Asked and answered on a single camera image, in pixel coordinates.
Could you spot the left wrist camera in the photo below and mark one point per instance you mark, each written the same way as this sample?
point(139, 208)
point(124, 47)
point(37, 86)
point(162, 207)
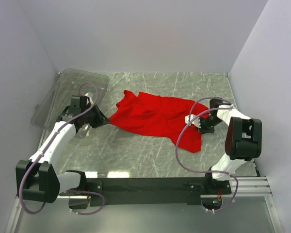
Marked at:
point(89, 96)

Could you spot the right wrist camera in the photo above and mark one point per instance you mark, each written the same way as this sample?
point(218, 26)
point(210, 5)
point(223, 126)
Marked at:
point(193, 120)

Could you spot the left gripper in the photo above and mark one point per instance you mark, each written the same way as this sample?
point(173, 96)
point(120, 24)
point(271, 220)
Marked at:
point(99, 121)

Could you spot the red t shirt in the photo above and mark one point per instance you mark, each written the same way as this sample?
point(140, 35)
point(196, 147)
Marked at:
point(152, 115)

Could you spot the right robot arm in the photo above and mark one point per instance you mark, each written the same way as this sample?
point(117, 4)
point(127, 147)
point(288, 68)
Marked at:
point(242, 144)

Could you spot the black base beam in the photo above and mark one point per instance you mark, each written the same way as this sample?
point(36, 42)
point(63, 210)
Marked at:
point(121, 191)

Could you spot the aluminium rail frame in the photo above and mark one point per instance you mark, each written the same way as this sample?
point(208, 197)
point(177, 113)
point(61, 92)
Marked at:
point(253, 211)

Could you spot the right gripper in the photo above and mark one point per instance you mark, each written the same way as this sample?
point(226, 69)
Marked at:
point(203, 130)

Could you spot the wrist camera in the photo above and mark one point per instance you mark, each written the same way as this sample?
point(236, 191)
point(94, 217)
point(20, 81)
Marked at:
point(193, 120)
point(89, 96)

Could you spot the clear plastic bin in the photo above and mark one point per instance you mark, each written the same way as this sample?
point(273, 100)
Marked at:
point(68, 83)

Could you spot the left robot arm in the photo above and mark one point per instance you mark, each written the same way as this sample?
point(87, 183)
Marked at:
point(36, 178)

